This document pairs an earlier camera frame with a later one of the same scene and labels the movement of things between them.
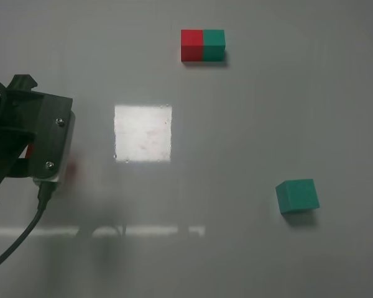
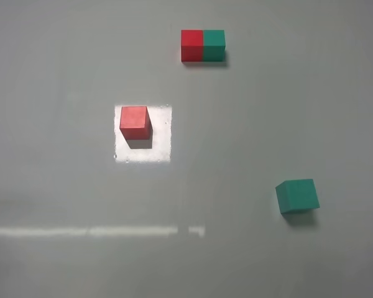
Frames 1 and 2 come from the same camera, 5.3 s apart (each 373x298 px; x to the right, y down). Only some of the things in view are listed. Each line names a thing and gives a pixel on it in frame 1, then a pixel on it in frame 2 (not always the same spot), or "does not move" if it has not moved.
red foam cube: [30, 151] -> [135, 123]
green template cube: [214, 45] does not move
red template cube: [191, 45] does not move
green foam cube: [297, 195] does not move
